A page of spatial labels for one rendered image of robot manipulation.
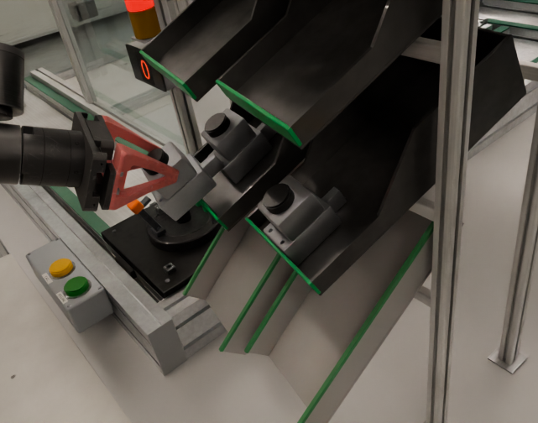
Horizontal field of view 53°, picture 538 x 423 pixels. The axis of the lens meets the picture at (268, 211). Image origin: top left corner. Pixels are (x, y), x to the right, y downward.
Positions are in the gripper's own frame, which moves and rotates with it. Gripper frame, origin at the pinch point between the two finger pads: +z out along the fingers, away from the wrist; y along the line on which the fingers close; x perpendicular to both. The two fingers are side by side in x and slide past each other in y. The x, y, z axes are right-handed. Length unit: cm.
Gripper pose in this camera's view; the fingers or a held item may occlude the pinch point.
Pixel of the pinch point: (164, 165)
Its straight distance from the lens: 61.4
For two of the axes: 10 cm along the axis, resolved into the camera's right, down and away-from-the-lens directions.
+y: -4.3, -5.4, 7.2
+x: -3.0, 8.4, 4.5
